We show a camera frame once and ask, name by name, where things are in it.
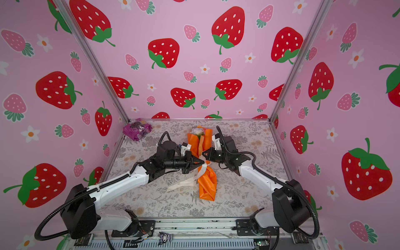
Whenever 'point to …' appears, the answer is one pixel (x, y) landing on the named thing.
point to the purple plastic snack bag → (137, 129)
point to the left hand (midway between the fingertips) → (205, 162)
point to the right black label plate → (300, 238)
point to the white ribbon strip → (192, 182)
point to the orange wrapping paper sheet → (208, 180)
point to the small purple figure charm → (164, 237)
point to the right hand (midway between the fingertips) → (201, 153)
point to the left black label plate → (84, 241)
